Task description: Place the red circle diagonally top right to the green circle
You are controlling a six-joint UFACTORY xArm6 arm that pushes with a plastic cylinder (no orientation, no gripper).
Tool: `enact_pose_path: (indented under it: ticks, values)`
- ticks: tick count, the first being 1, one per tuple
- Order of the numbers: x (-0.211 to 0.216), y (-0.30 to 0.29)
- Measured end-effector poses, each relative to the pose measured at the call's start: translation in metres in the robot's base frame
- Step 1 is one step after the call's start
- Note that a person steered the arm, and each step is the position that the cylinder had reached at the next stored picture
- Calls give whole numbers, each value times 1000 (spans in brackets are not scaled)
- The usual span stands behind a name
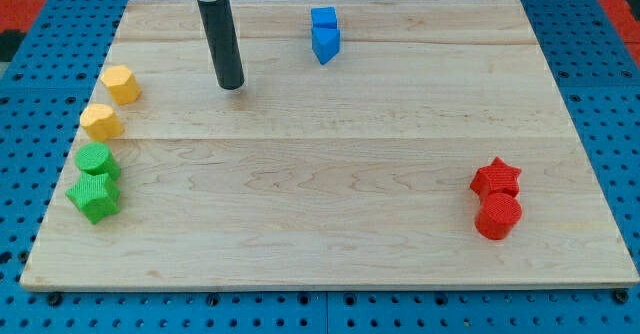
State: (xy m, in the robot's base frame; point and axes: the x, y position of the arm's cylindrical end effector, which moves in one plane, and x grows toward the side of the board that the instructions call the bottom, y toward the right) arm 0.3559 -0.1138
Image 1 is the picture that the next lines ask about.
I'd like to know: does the blue cube block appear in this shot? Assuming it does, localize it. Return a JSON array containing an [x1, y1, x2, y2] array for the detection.
[[310, 7, 338, 29]]

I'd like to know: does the wooden board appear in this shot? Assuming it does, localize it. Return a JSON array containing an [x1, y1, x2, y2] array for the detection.
[[21, 0, 639, 292]]

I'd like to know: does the blue triangle block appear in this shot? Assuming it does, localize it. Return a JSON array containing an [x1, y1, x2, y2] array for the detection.
[[311, 27, 341, 65]]

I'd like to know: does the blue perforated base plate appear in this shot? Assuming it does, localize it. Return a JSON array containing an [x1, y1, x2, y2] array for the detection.
[[1, 0, 639, 333]]

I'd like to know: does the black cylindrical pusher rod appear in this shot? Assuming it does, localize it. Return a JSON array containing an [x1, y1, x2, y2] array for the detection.
[[198, 0, 244, 90]]

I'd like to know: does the green star block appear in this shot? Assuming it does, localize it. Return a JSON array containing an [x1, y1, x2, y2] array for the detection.
[[65, 173, 120, 225]]

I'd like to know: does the yellow hexagon block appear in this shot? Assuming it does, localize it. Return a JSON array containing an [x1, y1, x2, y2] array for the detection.
[[100, 65, 142, 105]]

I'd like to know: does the yellow heart block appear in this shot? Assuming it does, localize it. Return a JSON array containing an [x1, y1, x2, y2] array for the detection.
[[80, 104, 124, 142]]

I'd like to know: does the green cylinder block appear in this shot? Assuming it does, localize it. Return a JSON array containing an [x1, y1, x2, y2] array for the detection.
[[74, 142, 121, 180]]

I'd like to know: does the red star block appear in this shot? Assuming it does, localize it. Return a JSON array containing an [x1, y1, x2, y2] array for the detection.
[[469, 157, 522, 202]]

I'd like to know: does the red cylinder block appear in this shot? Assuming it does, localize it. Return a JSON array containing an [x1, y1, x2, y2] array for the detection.
[[475, 193, 522, 240]]

